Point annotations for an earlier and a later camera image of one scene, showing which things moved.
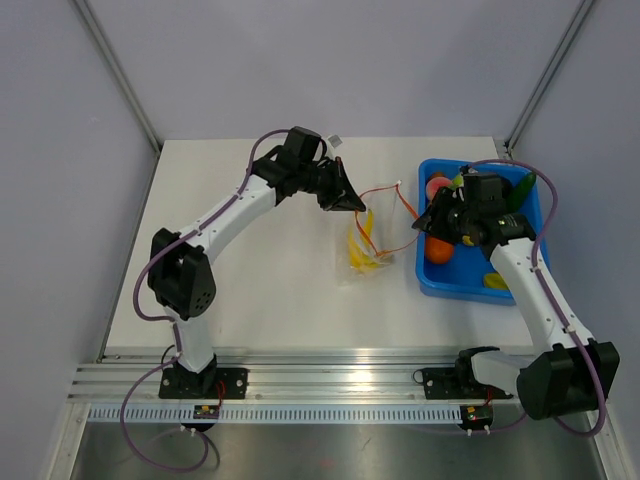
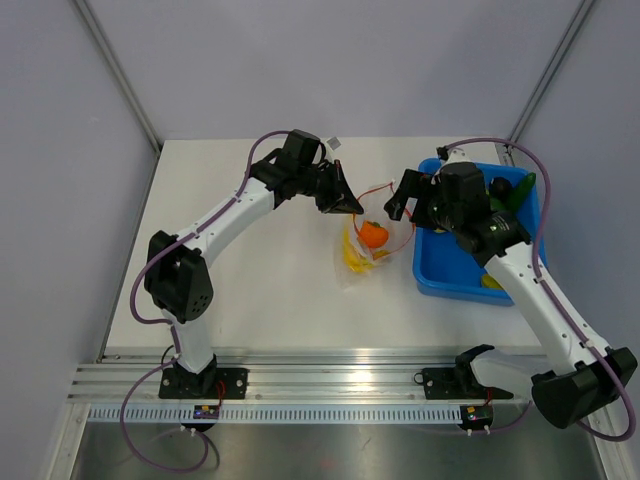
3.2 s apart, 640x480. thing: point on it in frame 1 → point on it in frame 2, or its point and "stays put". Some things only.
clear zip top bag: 383,223 stays put
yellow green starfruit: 494,281 stays put
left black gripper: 341,195 stays put
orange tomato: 437,250 → 372,234
